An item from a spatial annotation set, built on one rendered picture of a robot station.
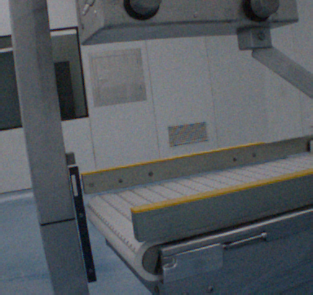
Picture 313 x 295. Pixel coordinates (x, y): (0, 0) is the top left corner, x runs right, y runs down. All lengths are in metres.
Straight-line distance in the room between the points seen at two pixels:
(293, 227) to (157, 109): 5.24
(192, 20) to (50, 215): 0.42
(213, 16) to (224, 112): 5.69
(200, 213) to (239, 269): 0.09
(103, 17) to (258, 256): 0.31
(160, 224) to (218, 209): 0.07
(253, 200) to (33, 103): 0.37
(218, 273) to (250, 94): 5.87
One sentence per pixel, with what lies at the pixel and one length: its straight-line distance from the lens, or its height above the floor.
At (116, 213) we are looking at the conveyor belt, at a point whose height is 0.91.
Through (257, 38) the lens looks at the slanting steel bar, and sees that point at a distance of 0.50.
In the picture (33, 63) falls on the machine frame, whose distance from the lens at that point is 0.70.
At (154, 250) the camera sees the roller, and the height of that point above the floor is 0.90.
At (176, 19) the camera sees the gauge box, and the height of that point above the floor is 1.12.
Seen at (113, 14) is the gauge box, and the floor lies 1.13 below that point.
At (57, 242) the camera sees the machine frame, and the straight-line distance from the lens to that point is 0.73.
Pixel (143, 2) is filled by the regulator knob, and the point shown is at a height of 1.14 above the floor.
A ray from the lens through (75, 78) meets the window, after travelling 5.50.
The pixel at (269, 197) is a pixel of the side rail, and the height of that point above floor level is 0.93.
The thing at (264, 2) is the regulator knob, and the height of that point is 1.13.
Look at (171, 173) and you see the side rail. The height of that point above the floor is 0.92.
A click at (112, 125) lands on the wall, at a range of 5.57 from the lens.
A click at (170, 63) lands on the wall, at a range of 5.82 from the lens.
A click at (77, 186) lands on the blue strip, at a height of 0.93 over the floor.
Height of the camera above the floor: 1.06
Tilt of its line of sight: 10 degrees down
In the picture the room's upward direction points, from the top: 7 degrees counter-clockwise
